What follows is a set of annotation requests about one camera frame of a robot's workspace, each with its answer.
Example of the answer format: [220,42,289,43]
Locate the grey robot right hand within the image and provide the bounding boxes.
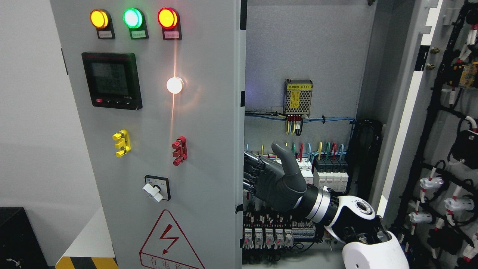
[243,142,306,212]

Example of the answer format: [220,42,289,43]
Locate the grey cabinet door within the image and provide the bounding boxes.
[50,0,246,269]
[359,0,477,269]

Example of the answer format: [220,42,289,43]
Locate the red indicator lamp left door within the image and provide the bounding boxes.
[157,7,182,40]

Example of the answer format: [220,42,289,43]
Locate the green indicator lamp left door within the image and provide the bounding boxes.
[122,7,149,40]

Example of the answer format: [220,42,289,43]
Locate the yellow indicator lamp left door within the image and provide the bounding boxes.
[89,9,115,39]

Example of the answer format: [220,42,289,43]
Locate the white socket breaker row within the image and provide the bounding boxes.
[245,159,314,187]

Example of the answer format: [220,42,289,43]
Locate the lower relay terminal row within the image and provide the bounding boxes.
[240,209,321,250]

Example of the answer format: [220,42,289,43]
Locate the black surge protector modules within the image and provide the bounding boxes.
[313,157,349,192]

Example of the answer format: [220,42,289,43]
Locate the perforated metal power supply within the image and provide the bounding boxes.
[283,79,314,115]

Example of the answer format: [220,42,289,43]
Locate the red electric hazard warning sticker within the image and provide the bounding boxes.
[139,210,204,269]

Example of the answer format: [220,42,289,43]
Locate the white indicator lamp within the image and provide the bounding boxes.
[166,77,184,94]

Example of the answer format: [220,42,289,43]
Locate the black digital power meter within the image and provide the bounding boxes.
[81,52,142,110]

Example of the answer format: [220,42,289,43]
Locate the black right cable conduit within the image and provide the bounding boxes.
[350,119,384,202]

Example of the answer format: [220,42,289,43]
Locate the red terminal post block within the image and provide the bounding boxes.
[172,136,188,166]

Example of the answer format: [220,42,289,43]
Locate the white rotary selector switch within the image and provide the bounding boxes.
[142,175,171,203]

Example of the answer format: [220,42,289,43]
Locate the yellow terminal post block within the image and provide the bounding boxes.
[112,129,131,157]

